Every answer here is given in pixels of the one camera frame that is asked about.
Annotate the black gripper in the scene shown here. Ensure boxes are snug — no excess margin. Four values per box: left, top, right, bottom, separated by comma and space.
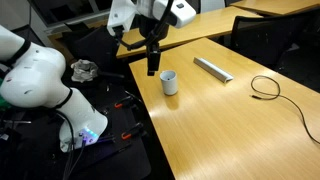
138, 16, 169, 76

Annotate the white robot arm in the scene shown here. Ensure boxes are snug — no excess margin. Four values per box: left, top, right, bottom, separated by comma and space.
0, 0, 196, 152

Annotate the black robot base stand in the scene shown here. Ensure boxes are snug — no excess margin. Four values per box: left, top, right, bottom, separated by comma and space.
1, 82, 151, 180

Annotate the white ceramic cup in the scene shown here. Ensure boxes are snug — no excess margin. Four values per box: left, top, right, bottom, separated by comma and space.
160, 70, 178, 96

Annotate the grey metal bar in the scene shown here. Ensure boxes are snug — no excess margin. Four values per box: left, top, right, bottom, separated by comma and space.
193, 57, 234, 83

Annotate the crumpled grey cloth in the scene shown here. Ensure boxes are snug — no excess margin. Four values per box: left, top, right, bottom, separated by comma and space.
71, 59, 98, 83

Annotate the black office chair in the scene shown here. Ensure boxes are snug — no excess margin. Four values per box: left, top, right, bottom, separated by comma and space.
229, 7, 320, 71

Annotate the black robot wrist cable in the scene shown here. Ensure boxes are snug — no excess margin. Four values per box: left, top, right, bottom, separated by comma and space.
114, 0, 175, 52

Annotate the orange handled clamp far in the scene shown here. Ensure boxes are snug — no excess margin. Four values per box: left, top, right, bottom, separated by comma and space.
114, 96, 133, 109

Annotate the orange handled clamp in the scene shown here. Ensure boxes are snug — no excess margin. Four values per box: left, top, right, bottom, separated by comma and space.
121, 122, 144, 140
114, 96, 133, 109

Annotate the orange handled clamp near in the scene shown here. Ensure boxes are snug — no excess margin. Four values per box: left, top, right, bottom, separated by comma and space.
121, 122, 144, 140

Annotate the black cable on table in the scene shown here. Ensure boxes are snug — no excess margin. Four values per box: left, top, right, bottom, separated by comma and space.
250, 75, 320, 146

